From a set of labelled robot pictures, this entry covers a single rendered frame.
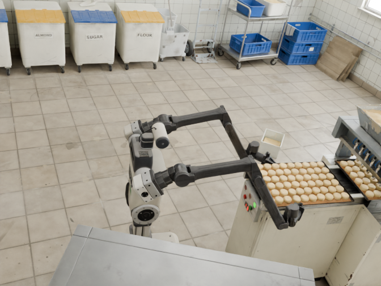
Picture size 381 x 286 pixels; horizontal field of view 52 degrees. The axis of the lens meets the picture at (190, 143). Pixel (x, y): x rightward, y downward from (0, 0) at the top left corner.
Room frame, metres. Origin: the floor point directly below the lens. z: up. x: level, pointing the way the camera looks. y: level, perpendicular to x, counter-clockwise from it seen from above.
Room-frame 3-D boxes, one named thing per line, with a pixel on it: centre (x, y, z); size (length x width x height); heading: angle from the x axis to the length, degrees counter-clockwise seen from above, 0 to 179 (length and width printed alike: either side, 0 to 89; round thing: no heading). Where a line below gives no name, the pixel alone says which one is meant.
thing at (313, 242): (2.03, -0.79, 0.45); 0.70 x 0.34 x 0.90; 109
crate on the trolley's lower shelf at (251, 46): (6.19, -0.67, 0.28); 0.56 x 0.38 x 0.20; 127
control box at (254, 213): (1.91, -0.44, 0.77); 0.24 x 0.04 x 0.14; 19
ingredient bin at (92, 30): (5.07, 1.56, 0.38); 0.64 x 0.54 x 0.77; 28
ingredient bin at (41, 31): (4.75, 2.13, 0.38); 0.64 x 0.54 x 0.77; 30
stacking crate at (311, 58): (6.59, -1.54, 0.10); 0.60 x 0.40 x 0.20; 117
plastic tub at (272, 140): (3.70, -0.89, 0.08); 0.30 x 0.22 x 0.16; 165
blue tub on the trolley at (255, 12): (6.05, -0.52, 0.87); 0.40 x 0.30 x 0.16; 33
